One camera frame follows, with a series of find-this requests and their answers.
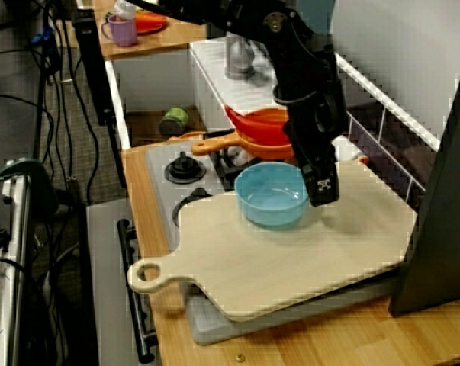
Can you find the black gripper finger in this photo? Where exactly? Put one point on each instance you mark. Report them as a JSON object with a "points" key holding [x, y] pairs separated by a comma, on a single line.
{"points": [[323, 185]]}

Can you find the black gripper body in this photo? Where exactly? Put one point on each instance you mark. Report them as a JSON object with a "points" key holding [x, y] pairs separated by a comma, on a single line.
{"points": [[313, 129]]}

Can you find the red toy chili pepper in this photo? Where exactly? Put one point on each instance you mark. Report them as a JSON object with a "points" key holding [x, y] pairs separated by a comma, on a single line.
{"points": [[260, 127]]}

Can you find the light blue plastic bowl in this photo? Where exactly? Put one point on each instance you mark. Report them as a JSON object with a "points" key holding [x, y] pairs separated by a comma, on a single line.
{"points": [[269, 213]]}

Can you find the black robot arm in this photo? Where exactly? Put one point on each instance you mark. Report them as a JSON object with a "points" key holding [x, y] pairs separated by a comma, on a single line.
{"points": [[290, 57]]}

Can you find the small white toy container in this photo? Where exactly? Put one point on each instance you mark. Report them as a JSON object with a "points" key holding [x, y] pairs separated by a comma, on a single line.
{"points": [[349, 152]]}

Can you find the pale wooden cutting board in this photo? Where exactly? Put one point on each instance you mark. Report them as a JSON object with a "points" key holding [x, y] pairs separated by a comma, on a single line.
{"points": [[271, 259]]}

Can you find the orange toy frying pan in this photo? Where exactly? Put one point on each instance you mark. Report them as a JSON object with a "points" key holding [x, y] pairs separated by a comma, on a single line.
{"points": [[222, 144]]}

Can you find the black burner grate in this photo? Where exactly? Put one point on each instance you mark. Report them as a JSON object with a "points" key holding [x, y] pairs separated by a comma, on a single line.
{"points": [[229, 173]]}

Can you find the dark upright panel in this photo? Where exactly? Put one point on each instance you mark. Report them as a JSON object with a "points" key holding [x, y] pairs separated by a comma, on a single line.
{"points": [[443, 209]]}

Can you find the black stove knob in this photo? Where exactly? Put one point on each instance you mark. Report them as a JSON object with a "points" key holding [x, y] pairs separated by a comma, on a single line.
{"points": [[185, 169], [193, 196]]}

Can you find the green toy can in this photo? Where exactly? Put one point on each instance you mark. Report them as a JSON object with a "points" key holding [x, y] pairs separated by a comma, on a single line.
{"points": [[174, 120]]}

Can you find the grey toy stove top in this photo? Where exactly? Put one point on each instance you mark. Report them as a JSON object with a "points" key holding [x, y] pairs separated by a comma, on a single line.
{"points": [[157, 164]]}

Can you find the white toy sink unit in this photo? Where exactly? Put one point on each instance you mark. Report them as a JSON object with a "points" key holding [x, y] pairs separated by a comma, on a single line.
{"points": [[157, 80]]}

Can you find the wooden side table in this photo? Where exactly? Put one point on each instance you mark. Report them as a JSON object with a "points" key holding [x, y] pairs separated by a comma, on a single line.
{"points": [[176, 38]]}

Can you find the wooden countertop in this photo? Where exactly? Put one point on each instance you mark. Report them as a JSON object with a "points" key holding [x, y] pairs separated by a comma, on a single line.
{"points": [[138, 190]]}

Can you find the small brass screw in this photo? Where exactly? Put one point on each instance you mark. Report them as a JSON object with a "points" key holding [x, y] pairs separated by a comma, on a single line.
{"points": [[240, 357]]}

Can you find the orange plastic plate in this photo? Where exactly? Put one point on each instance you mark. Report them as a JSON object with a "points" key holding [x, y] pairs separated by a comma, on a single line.
{"points": [[151, 24]]}

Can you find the purple plastic cup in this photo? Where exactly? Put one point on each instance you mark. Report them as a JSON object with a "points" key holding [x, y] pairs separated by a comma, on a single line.
{"points": [[123, 32]]}

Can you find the white crumpled item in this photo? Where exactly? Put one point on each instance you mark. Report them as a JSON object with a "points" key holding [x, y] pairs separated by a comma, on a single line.
{"points": [[123, 9]]}

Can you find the white toy oven cabinet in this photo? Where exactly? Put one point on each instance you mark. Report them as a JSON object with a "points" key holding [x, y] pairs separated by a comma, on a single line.
{"points": [[107, 267]]}

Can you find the black upright post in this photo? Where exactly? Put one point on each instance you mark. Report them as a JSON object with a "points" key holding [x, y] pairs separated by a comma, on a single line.
{"points": [[88, 57]]}

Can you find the aluminium frame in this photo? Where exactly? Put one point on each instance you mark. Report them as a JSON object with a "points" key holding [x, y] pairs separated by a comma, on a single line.
{"points": [[4, 286]]}

